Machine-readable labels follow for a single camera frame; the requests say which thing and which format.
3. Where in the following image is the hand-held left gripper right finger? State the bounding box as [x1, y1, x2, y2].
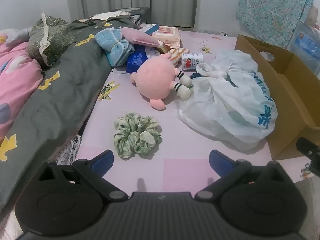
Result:
[194, 149, 284, 203]

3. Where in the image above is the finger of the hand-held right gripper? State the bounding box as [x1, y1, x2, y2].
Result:
[296, 137, 320, 178]

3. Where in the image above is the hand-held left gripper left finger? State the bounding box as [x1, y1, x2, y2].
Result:
[37, 149, 129, 203]

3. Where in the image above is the green patterned scrunchie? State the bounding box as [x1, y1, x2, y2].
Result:
[114, 113, 162, 159]

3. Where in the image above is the cardboard box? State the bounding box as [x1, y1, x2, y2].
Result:
[234, 34, 320, 161]

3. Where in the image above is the pink plush toy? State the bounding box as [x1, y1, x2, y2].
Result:
[130, 54, 193, 111]

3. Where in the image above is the blue towel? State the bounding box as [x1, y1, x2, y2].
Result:
[94, 28, 135, 67]

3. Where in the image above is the white lace trim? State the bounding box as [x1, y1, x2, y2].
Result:
[56, 134, 82, 167]

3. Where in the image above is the pink printed bed sheet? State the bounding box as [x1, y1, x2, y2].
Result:
[74, 28, 320, 186]

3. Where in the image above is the white plastic bag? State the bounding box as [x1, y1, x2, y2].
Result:
[176, 50, 278, 151]

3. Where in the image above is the grey duvet yellow print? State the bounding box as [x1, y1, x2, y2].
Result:
[0, 17, 140, 206]

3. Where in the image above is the clear plastic storage bin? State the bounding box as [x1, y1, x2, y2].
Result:
[287, 5, 320, 76]

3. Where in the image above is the white tissue pack red print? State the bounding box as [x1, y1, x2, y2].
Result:
[181, 52, 205, 71]

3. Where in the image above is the blue packet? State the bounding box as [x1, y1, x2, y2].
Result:
[126, 45, 151, 75]

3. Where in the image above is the orange striped cloth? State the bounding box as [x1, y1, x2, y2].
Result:
[166, 47, 187, 67]

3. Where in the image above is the pink blanket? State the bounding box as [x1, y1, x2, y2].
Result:
[0, 28, 45, 141]

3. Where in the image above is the green floral pillow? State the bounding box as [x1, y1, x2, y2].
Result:
[26, 12, 76, 67]

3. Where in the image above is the pink pouch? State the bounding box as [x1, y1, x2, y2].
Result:
[121, 27, 163, 48]

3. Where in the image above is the wet wipes pack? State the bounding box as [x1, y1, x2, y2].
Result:
[151, 25, 181, 48]

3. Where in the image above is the white blue small box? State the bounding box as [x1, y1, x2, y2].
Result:
[138, 23, 161, 35]

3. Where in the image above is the teal floral cloth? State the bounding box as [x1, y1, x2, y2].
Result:
[236, 0, 316, 48]

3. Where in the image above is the cream cloth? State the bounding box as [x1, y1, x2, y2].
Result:
[89, 12, 131, 21]

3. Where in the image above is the dark bedside stand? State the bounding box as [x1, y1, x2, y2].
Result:
[111, 7, 151, 26]

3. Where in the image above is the grey curtain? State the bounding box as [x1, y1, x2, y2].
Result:
[65, 0, 202, 28]

